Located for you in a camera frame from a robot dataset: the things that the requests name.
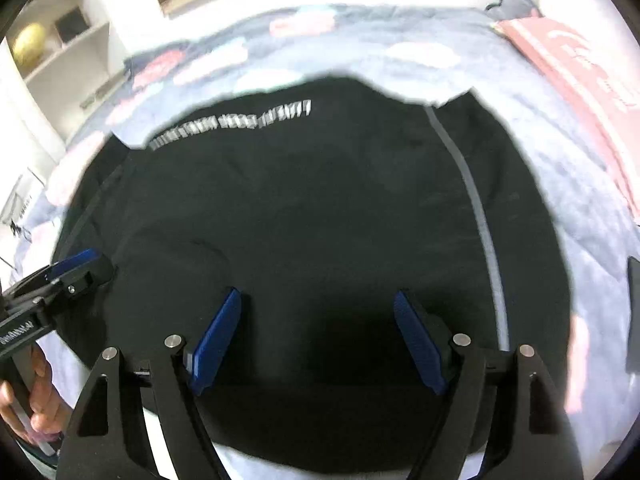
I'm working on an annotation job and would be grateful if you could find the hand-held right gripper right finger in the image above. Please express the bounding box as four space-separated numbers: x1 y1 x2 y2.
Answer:
393 289 586 480

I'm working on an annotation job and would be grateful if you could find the yellow ball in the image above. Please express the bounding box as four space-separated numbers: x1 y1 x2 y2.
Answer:
12 22 51 66

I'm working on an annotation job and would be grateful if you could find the person's left hand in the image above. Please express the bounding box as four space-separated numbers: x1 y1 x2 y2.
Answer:
0 345 74 438

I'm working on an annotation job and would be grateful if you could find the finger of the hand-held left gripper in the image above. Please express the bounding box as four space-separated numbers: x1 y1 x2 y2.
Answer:
37 248 117 311

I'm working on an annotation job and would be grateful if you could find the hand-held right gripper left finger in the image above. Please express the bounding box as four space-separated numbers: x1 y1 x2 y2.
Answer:
57 287 244 480

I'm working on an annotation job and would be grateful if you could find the white shelf unit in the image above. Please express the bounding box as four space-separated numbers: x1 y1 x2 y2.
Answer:
0 0 132 131

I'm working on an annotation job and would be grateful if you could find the grey cloud-print blanket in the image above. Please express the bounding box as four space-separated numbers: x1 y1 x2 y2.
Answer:
10 2 640 480

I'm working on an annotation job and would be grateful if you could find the grey pillow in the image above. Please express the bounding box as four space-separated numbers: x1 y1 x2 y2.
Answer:
485 0 543 23

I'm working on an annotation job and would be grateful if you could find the pink pillow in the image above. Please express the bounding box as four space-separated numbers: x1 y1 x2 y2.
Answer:
492 16 640 221

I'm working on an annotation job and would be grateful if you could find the black hoodie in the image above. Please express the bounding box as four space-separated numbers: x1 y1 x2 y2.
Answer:
52 74 573 476

